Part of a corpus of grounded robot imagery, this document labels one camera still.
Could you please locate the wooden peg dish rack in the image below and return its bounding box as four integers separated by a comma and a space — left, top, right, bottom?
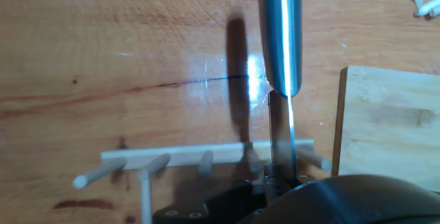
71, 138, 333, 224

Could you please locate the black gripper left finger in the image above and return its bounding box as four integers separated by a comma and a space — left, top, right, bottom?
153, 179, 271, 224

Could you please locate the large reddish wooden board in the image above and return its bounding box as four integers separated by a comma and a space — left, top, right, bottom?
0, 0, 440, 224

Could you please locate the steel cleaver knife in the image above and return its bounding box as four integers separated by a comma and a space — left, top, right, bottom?
256, 0, 303, 183

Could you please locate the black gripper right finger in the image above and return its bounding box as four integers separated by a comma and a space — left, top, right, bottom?
295, 173, 312, 186

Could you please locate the light wooden cutting board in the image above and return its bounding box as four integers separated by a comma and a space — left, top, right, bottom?
331, 65, 440, 193

